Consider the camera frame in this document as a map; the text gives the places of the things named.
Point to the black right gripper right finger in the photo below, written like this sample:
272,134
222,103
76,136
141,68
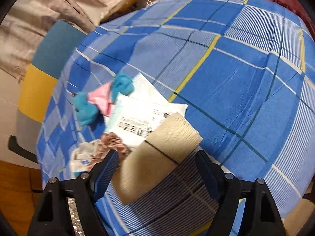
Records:
216,181

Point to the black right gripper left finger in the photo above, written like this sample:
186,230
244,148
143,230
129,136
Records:
93,184

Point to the beige bandage cloth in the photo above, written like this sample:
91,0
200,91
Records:
155,158

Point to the small white packet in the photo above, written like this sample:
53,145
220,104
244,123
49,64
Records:
81,158

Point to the pink beige scrunchie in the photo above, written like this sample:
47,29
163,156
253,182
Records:
107,142

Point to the white printed paper package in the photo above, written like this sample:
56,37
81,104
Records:
135,116

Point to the blue plush toy pink scarf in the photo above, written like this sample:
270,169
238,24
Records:
89,105

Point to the yellow blue grey chair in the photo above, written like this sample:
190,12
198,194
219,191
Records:
40,80

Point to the blue plaid tablecloth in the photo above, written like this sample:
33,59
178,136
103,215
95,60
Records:
245,68

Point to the beige curtain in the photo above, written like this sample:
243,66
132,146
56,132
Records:
28,21

